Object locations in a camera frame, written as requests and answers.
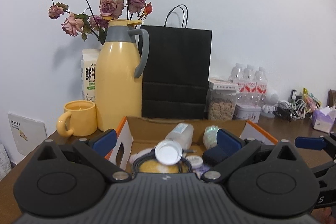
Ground black cable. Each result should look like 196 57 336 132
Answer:
131 148 194 175

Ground clear plastic container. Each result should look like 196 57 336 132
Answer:
165 123 194 149

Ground white jar lid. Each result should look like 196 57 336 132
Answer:
154 140 183 165

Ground purple tissue pack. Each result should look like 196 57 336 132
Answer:
311 105 336 134

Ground navy blue pouch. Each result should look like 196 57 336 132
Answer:
202 145 228 166

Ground mint knitted ball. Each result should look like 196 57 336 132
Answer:
202 125 219 149

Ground yellow ceramic mug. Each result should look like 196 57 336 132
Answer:
56 100 97 137

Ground red orange cardboard box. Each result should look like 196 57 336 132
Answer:
105 117 278 171

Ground white flat lid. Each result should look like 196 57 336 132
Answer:
185 155 203 169

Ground water bottle middle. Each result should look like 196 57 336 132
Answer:
243 64 256 105

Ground water bottle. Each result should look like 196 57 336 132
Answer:
255 67 268 107
229 63 245 94
243 64 256 105

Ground clear jar of nuts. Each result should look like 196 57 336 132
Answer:
207 78 239 121

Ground white astronaut figurine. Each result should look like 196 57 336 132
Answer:
261 90 279 118

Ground water bottle right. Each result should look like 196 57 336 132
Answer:
255 67 268 107

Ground white board with logo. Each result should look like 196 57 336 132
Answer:
8 113 47 156

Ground water bottle left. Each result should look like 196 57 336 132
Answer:
229 63 245 94

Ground white milk carton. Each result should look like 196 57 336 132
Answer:
81 49 100 102

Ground yellow thermos jug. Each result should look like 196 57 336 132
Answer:
95 19 150 131

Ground black paper bag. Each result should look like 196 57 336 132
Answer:
142 4 212 119

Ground blue white leaflet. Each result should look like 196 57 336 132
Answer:
0 143 11 180

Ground dried pink rose bouquet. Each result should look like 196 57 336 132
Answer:
48 0 153 44

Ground tangled white cables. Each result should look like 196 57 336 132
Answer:
274 87 322 122

